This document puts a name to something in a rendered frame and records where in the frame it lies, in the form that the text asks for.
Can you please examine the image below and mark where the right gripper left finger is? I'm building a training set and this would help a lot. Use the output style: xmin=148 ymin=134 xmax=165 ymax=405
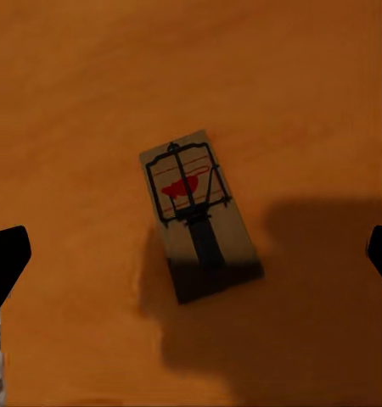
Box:
xmin=0 ymin=226 xmax=31 ymax=307

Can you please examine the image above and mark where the mousetrap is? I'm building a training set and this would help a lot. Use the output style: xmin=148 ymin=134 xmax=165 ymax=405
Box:
xmin=140 ymin=130 xmax=265 ymax=305

